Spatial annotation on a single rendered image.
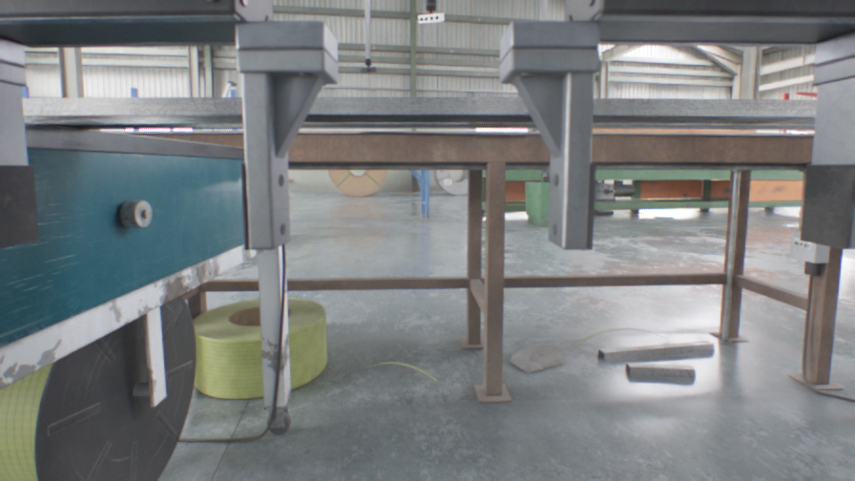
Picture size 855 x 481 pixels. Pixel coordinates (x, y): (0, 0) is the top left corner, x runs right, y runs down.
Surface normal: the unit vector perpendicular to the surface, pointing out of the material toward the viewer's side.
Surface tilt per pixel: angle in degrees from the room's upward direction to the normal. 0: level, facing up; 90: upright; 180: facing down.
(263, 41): 90
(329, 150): 90
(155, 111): 75
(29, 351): 90
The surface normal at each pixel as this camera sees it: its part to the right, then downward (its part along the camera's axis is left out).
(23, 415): 0.01, -0.19
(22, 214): 1.00, 0.00
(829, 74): -1.00, 0.00
